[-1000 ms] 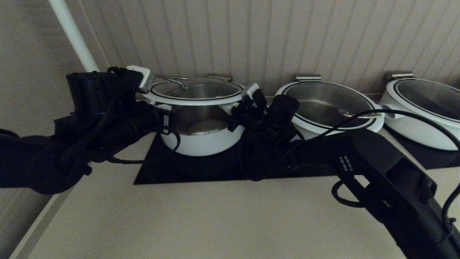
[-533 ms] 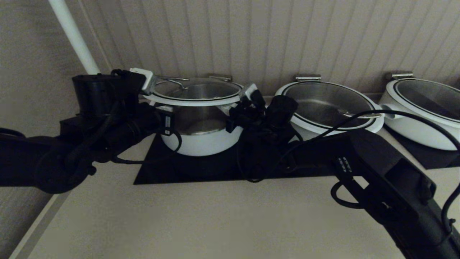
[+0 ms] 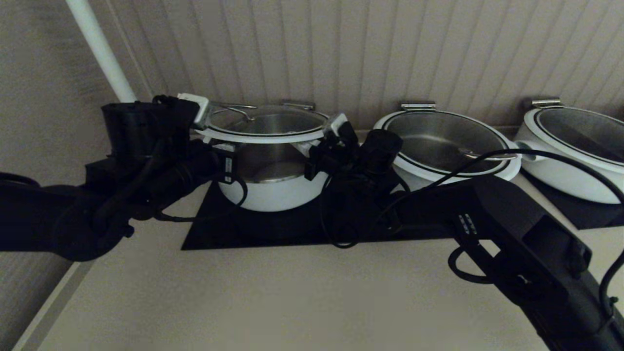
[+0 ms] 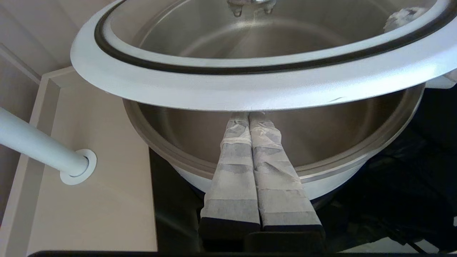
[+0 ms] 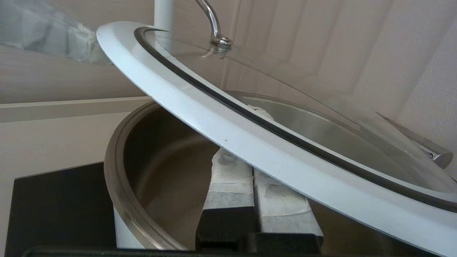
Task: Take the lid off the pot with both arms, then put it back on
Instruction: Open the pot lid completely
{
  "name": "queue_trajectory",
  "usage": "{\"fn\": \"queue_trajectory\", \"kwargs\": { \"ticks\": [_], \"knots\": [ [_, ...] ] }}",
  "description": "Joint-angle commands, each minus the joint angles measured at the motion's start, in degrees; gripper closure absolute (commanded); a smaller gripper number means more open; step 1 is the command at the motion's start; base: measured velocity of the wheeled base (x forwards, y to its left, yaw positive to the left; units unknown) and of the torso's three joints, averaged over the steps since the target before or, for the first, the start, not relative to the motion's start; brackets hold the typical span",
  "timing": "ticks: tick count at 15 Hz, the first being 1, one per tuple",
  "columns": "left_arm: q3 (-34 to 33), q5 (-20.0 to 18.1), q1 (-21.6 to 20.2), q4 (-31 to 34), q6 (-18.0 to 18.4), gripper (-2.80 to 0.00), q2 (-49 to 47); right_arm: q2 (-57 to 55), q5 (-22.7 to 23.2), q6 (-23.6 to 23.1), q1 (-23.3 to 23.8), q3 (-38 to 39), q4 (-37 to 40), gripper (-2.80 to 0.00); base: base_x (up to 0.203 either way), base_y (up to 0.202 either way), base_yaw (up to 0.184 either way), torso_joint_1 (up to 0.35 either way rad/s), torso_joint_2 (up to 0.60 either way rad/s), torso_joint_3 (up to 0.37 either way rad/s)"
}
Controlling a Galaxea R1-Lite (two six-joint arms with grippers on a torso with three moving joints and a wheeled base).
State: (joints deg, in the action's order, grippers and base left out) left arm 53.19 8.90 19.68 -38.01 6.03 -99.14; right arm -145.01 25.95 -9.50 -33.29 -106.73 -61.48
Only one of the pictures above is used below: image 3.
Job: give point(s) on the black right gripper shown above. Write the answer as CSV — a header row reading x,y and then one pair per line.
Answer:
x,y
336,161

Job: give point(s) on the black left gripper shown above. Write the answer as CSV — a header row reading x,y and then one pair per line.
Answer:
x,y
204,156

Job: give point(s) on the glass lid with white rim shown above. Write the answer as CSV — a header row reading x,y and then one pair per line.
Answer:
x,y
585,131
429,136
268,138

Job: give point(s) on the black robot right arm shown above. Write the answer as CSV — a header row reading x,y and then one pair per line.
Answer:
x,y
512,234

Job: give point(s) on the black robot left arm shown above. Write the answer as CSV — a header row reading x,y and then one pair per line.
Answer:
x,y
39,214

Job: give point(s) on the metal lid hinge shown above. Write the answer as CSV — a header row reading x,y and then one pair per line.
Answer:
x,y
298,106
417,107
545,103

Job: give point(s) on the white cooking pot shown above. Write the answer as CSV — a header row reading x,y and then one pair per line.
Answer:
x,y
273,195
412,178
575,185

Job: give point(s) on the black glass induction cooktop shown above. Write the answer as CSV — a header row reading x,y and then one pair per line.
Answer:
x,y
273,229
585,217

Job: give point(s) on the white round pole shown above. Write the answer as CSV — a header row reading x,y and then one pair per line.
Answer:
x,y
97,44

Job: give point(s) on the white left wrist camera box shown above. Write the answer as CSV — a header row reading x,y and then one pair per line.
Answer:
x,y
202,114

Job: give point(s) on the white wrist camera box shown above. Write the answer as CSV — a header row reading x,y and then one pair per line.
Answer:
x,y
336,124
202,114

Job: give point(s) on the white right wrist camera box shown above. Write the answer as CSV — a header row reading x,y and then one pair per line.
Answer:
x,y
336,124

